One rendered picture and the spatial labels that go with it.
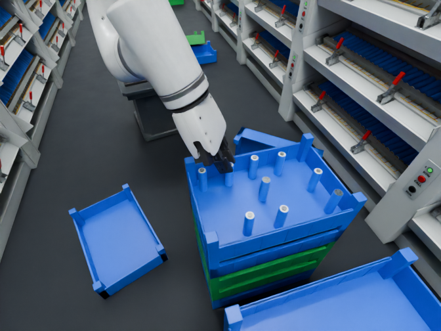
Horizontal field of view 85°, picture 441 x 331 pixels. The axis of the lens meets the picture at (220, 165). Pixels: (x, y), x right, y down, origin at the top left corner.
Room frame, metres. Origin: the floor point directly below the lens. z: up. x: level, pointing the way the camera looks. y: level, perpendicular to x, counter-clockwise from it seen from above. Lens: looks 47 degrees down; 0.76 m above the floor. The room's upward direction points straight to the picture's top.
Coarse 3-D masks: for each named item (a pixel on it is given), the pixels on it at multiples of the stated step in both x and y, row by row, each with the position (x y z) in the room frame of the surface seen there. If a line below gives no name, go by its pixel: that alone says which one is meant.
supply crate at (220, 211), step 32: (192, 160) 0.35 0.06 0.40; (288, 160) 0.43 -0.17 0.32; (320, 160) 0.38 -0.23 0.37; (192, 192) 0.29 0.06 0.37; (224, 192) 0.33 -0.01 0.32; (256, 192) 0.33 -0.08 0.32; (288, 192) 0.33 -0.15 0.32; (320, 192) 0.33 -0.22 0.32; (224, 224) 0.25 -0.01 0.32; (256, 224) 0.25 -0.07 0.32; (288, 224) 0.25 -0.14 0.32; (320, 224) 0.23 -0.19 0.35; (224, 256) 0.18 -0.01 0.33
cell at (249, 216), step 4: (248, 212) 0.24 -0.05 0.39; (252, 212) 0.24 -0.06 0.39; (248, 216) 0.23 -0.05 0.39; (252, 216) 0.23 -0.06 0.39; (244, 220) 0.23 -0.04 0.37; (248, 220) 0.22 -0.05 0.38; (252, 220) 0.22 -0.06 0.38; (244, 224) 0.23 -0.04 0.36; (248, 224) 0.22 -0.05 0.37; (252, 224) 0.22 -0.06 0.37; (244, 228) 0.23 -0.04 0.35; (248, 228) 0.22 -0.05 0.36; (252, 228) 0.23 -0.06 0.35; (244, 232) 0.23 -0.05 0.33; (248, 232) 0.22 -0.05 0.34
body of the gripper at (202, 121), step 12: (204, 96) 0.35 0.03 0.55; (180, 108) 0.34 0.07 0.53; (192, 108) 0.34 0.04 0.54; (204, 108) 0.35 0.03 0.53; (216, 108) 0.39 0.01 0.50; (180, 120) 0.33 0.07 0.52; (192, 120) 0.32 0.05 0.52; (204, 120) 0.34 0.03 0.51; (216, 120) 0.37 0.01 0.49; (180, 132) 0.33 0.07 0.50; (192, 132) 0.32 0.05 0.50; (204, 132) 0.32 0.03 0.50; (216, 132) 0.35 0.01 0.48; (192, 144) 0.32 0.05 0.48; (204, 144) 0.32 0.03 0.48; (216, 144) 0.33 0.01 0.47
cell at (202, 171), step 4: (200, 168) 0.34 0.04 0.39; (204, 168) 0.34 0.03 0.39; (200, 172) 0.33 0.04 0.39; (204, 172) 0.33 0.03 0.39; (200, 176) 0.33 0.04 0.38; (204, 176) 0.33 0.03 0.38; (200, 180) 0.33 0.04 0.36; (204, 180) 0.33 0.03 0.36; (200, 184) 0.33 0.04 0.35; (204, 184) 0.33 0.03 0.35; (200, 188) 0.33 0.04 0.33; (204, 188) 0.33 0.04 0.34
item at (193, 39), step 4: (196, 32) 2.14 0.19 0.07; (188, 36) 1.85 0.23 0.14; (192, 36) 1.85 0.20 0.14; (196, 36) 1.86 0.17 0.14; (200, 36) 1.87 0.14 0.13; (204, 36) 1.88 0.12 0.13; (188, 40) 1.84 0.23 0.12; (192, 40) 1.85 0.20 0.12; (196, 40) 1.85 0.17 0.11; (200, 40) 1.86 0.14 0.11; (204, 40) 1.87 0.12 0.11; (192, 44) 1.84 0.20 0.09
